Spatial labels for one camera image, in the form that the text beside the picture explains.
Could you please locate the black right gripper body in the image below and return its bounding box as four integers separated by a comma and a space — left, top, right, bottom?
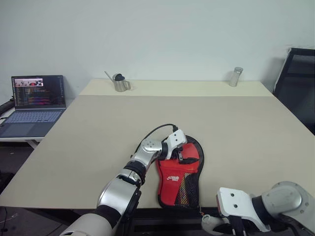
227, 215, 248, 236

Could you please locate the black mesh office chair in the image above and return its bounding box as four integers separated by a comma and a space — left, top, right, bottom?
273, 48, 315, 135

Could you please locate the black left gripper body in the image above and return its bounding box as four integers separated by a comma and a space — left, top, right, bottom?
172, 145, 185, 164

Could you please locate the black and red paddle case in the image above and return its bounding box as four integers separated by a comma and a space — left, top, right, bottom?
155, 134, 205, 209

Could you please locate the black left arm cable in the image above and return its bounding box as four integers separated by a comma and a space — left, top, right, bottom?
134, 124, 178, 153

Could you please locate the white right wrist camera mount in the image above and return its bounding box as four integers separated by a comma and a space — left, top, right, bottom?
216, 187, 271, 233

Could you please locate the black bar-shaped device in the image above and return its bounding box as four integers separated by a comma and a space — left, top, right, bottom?
0, 99, 15, 118

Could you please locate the open grey laptop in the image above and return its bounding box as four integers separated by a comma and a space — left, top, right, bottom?
0, 75, 67, 138

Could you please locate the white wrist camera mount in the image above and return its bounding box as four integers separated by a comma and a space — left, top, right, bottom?
216, 187, 271, 233
161, 129, 188, 161

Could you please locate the white side table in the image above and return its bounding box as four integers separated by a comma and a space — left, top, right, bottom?
0, 136, 45, 149

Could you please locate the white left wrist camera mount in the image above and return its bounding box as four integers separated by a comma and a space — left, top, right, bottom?
161, 129, 188, 161

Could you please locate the steel watering can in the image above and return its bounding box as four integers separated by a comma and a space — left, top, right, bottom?
103, 71, 132, 92

